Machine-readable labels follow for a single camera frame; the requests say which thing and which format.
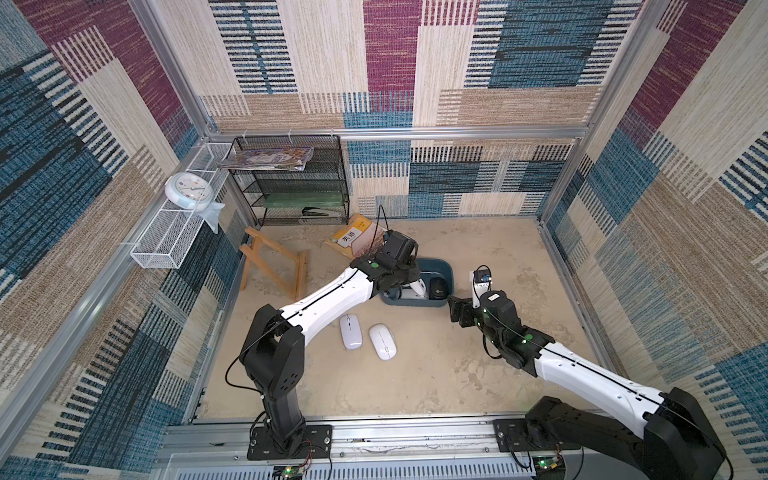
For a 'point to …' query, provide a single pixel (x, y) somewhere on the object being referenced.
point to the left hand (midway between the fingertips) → (415, 267)
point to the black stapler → (314, 211)
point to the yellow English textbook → (358, 237)
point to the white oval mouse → (383, 341)
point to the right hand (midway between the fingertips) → (462, 292)
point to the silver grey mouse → (415, 290)
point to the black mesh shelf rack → (291, 180)
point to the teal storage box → (437, 275)
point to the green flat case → (303, 199)
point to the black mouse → (438, 288)
